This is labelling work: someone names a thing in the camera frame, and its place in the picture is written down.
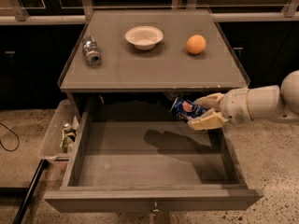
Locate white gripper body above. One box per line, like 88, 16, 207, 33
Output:
220, 88, 250, 124

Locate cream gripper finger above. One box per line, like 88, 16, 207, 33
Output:
187, 108, 229, 131
194, 92, 224, 111

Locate blue pepsi can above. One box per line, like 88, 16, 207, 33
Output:
170, 97, 206, 121

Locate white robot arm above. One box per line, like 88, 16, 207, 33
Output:
187, 71, 299, 130

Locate grey cabinet counter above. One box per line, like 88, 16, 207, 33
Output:
57, 9, 251, 123

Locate open grey top drawer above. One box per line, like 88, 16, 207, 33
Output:
45, 114, 263, 213

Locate silver can on counter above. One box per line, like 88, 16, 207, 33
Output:
81, 35, 101, 66

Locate green can in bin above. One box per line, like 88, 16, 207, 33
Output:
60, 123, 77, 153

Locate orange fruit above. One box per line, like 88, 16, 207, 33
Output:
186, 35, 206, 55

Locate white paper bowl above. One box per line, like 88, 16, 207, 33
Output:
125, 26, 164, 50

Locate clear plastic bin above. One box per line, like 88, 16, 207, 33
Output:
39, 100, 78, 164

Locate black bar on floor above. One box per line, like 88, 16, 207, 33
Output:
12, 160, 49, 224

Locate metal drawer handle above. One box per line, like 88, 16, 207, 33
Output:
151, 203, 160, 214

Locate black cable on floor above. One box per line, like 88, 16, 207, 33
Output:
0, 121, 21, 152

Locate grey railing frame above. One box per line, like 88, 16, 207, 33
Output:
0, 0, 299, 24

